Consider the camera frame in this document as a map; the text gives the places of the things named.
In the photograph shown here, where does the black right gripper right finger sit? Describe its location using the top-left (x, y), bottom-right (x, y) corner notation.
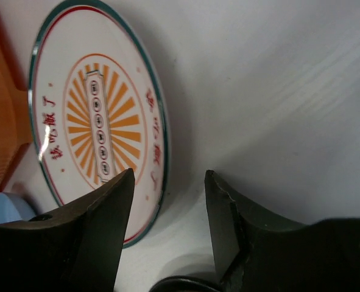
top-left (204, 170), bottom-right (360, 291)

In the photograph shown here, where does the white plate orange sunburst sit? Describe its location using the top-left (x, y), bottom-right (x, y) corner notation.
top-left (28, 1), bottom-right (170, 247)

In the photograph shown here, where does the blue plastic plate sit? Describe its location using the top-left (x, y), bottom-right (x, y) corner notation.
top-left (0, 192), bottom-right (36, 224)

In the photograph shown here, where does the orange plastic bin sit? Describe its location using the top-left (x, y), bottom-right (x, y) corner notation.
top-left (0, 17), bottom-right (33, 191)

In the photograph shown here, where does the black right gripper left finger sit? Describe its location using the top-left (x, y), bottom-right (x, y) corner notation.
top-left (0, 169), bottom-right (135, 291)

